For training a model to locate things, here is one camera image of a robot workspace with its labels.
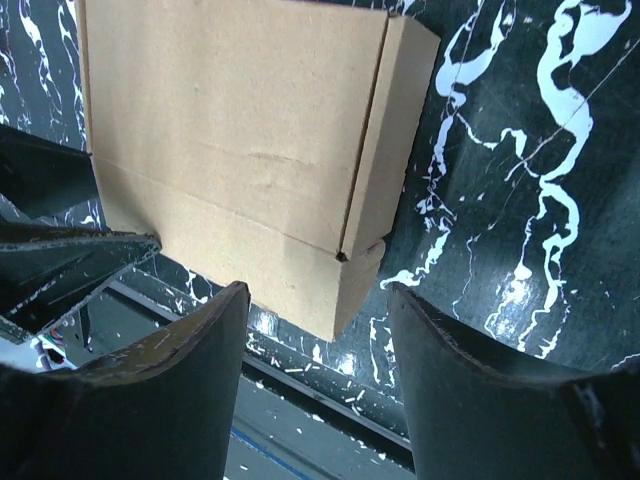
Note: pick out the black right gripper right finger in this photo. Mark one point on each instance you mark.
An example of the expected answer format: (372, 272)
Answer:
(479, 409)

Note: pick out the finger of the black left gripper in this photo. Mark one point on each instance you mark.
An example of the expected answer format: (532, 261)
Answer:
(49, 273)
(42, 178)

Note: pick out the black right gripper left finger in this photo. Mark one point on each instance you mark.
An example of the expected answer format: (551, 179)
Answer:
(160, 408)

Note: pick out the brown cardboard box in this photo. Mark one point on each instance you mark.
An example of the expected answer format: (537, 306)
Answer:
(261, 141)

